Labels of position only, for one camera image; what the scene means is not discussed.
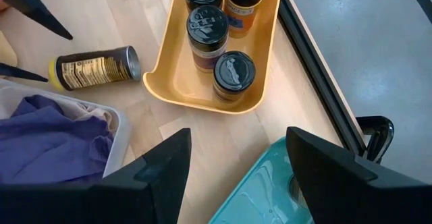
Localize spice jar matte black lid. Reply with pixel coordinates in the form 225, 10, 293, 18
223, 0, 270, 39

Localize black can yellow lid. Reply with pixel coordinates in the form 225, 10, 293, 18
48, 45, 142, 92

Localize black aluminium table frame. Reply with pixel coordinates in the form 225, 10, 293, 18
276, 0, 369, 157

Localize orange-label spice jar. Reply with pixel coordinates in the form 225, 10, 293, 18
212, 51, 257, 104

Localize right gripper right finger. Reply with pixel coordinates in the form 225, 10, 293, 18
286, 126, 432, 224

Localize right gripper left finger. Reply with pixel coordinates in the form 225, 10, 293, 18
0, 128, 192, 224

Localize large yellow plastic bin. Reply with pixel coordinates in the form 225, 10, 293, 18
142, 0, 285, 116

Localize purple cloth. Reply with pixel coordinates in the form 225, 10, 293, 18
0, 94, 115, 185

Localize black table clamp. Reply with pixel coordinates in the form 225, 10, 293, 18
356, 115, 395, 165

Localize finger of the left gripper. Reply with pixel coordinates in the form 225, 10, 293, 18
0, 61, 49, 83
0, 0, 74, 41

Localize turquoise plastic bin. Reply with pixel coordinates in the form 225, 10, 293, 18
208, 136, 317, 224

